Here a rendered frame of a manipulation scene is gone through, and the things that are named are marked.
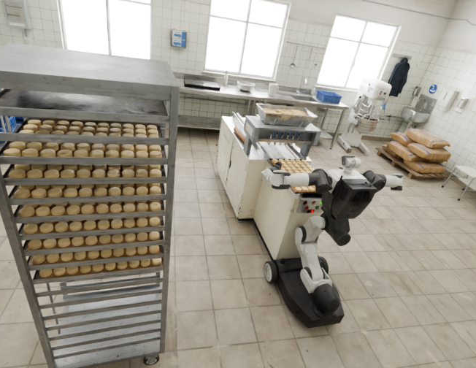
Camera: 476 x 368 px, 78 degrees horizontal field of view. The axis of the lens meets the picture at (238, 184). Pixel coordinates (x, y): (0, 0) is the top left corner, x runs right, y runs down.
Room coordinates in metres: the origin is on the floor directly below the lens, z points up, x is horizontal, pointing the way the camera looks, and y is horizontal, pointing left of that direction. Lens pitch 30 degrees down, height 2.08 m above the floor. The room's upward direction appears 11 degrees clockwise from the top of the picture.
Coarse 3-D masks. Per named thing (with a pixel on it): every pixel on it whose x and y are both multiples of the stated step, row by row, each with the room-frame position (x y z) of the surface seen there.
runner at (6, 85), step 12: (0, 84) 0.88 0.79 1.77; (12, 84) 0.89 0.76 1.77; (24, 84) 0.90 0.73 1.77; (36, 84) 0.91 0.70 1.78; (48, 84) 0.93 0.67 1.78; (120, 96) 1.01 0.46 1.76; (132, 96) 1.02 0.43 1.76; (144, 96) 1.04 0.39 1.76; (156, 96) 1.06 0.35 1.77; (168, 96) 1.07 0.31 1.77
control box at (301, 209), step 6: (306, 198) 2.12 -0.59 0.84; (312, 198) 2.14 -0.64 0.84; (318, 198) 2.16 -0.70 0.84; (300, 204) 2.08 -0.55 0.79; (306, 204) 2.09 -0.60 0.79; (312, 204) 2.12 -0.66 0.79; (318, 204) 2.14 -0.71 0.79; (300, 210) 2.08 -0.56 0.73; (306, 210) 2.10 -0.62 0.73; (312, 210) 2.12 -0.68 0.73; (318, 210) 2.15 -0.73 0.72
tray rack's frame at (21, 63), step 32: (0, 64) 0.92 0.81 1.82; (32, 64) 0.99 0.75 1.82; (64, 64) 1.07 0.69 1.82; (96, 64) 1.16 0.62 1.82; (128, 64) 1.27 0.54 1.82; (160, 64) 1.39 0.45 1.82; (0, 192) 0.82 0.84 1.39; (32, 288) 0.83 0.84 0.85; (64, 320) 1.13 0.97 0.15; (128, 320) 1.21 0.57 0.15; (64, 352) 0.94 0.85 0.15; (96, 352) 0.97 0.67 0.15; (128, 352) 1.01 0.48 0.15
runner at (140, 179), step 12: (12, 180) 0.86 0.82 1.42; (24, 180) 0.88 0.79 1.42; (36, 180) 0.89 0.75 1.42; (48, 180) 0.91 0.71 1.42; (60, 180) 0.92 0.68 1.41; (72, 180) 0.94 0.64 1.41; (84, 180) 0.95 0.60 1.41; (96, 180) 0.97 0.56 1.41; (108, 180) 0.99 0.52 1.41; (120, 180) 1.00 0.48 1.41; (132, 180) 1.02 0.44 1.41; (144, 180) 1.04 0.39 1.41; (156, 180) 1.06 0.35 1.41
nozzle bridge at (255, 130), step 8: (248, 120) 2.87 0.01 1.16; (256, 120) 2.86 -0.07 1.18; (248, 128) 2.83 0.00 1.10; (256, 128) 2.67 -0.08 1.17; (264, 128) 2.70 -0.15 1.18; (272, 128) 2.73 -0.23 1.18; (280, 128) 2.77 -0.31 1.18; (288, 128) 2.82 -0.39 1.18; (296, 128) 2.87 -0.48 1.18; (304, 128) 2.92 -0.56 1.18; (312, 128) 2.97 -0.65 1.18; (248, 136) 2.79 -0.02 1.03; (256, 136) 2.67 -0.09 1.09; (264, 136) 2.80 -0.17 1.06; (280, 136) 2.86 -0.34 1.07; (296, 136) 2.92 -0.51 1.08; (304, 136) 2.95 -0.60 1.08; (312, 136) 2.95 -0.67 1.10; (248, 144) 2.76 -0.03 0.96; (304, 144) 3.06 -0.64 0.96; (312, 144) 2.91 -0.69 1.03; (248, 152) 2.77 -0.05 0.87; (304, 152) 3.02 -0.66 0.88
